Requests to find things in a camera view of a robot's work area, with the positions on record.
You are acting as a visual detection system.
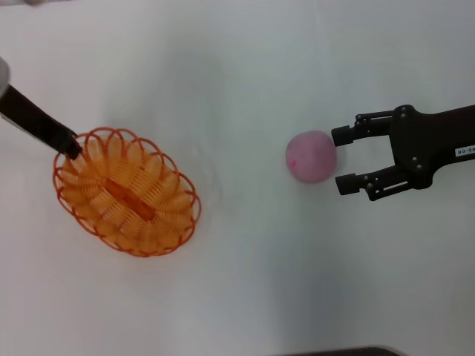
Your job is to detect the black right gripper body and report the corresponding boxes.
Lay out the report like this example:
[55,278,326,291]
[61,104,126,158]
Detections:
[387,105,475,190]

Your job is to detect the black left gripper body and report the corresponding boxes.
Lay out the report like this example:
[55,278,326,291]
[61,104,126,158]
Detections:
[0,84,71,151]

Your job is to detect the pink peach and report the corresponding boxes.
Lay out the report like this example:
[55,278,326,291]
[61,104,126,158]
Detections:
[285,130,338,184]

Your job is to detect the orange plastic wire basket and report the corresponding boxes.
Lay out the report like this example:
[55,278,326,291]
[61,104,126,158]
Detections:
[53,127,203,259]

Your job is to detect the dark curved panel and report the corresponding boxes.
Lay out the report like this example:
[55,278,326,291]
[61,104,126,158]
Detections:
[281,345,405,356]

